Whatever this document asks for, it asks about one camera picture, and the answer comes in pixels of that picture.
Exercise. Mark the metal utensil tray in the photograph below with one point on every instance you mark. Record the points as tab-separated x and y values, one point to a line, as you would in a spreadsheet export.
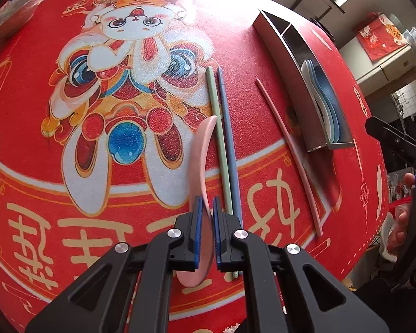
280	45

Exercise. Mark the pink spoon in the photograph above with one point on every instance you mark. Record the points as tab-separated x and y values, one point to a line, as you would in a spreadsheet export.
201	166

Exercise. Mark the person's right hand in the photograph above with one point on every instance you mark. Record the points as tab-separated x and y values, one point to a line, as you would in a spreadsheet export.
402	211

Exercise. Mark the pink chopstick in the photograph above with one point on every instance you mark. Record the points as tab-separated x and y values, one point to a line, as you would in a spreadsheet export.
291	145

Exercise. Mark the blue chopstick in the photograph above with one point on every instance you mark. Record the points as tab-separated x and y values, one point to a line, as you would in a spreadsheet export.
227	121

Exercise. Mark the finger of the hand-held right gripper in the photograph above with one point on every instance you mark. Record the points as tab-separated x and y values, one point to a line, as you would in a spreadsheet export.
391	135

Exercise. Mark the green chopstick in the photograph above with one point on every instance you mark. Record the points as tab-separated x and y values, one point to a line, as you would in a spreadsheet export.
216	118

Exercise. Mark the clear glass items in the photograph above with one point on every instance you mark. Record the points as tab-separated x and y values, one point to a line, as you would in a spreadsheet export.
413	36

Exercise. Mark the clear plastic bag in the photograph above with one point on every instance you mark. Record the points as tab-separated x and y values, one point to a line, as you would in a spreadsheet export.
17	14

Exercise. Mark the red printed table mat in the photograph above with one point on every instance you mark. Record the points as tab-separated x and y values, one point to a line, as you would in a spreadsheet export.
38	76

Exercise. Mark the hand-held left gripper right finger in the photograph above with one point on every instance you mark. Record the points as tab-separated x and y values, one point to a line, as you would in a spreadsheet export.
217	236

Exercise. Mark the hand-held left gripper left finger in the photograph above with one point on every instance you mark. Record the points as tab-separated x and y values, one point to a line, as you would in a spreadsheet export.
197	236

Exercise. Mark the pale green spoon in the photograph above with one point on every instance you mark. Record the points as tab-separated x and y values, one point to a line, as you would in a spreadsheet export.
311	73

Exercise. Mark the blue spoon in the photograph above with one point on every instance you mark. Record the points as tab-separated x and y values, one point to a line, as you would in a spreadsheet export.
322	79

